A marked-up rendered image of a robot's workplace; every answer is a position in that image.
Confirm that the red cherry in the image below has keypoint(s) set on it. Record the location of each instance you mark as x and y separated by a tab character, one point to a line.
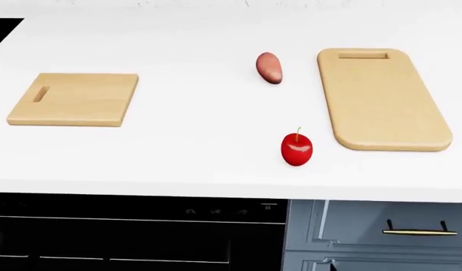
296	149

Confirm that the reddish sweet potato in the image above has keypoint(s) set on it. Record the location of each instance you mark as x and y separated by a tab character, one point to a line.
269	67

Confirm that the square wooden cutting board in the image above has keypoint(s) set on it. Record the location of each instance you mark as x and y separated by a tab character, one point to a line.
84	98

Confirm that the long rounded wooden cutting board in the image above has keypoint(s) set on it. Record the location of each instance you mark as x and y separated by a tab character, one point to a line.
381	104

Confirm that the black built-in oven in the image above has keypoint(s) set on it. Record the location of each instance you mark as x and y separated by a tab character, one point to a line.
137	234

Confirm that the grey cabinet drawer front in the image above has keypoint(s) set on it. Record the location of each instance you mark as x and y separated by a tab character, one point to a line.
351	223

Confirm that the grey cabinet door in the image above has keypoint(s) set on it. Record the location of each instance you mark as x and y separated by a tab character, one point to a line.
366	261

